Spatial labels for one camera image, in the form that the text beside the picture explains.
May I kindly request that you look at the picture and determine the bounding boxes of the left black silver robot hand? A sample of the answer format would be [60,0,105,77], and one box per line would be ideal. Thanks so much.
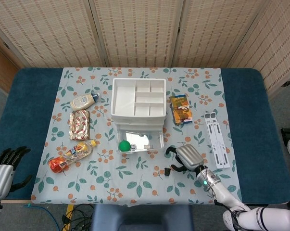
[0,146,32,200]

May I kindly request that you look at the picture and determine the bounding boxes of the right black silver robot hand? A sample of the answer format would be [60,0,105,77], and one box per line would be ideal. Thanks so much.
[165,144,205,173]

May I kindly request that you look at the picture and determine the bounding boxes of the clear plastic drawer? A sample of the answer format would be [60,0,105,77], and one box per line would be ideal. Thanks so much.
[115,126,165,154]

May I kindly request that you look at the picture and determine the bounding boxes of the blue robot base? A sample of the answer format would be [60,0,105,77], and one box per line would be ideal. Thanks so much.
[91,204,194,231]

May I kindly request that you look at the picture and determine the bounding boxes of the blue orange carton box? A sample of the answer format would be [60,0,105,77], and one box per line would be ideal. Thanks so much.
[168,95,193,125]

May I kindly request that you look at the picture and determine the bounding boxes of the green ball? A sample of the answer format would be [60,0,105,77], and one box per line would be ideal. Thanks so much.
[118,141,131,152]

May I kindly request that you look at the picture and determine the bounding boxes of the white plastic drawer organizer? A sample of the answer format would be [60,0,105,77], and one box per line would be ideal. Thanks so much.
[110,77,166,132]

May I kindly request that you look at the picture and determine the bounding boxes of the white folding stand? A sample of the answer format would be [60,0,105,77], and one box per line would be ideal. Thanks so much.
[204,111,231,169]

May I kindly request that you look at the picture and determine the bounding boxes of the floral tablecloth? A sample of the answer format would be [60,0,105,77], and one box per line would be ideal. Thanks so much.
[30,67,243,207]

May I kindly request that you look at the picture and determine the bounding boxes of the teal padded table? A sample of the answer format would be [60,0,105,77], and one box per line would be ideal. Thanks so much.
[0,67,290,205]

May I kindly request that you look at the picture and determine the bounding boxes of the yellow-capped plastic drink bottle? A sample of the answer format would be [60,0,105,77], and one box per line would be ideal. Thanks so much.
[48,140,97,174]

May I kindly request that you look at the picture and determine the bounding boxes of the gold snack packet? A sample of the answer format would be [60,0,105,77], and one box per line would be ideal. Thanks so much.
[68,110,91,141]

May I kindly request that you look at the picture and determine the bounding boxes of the black floor equipment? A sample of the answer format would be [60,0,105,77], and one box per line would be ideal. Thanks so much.
[280,128,290,145]

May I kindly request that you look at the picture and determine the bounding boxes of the mayonnaise squeeze bottle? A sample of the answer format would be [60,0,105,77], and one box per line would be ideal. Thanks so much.
[70,93,101,112]

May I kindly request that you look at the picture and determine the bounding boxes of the woven folding screen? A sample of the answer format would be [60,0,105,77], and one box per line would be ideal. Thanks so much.
[0,0,290,98]

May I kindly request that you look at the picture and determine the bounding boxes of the blue floor cable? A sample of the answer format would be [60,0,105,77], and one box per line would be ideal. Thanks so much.
[24,203,61,231]

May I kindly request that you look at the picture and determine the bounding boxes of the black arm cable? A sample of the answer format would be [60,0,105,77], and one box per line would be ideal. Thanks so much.
[213,199,241,231]

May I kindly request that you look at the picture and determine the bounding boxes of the black floor cables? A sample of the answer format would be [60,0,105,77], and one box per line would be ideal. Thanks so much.
[62,204,95,231]

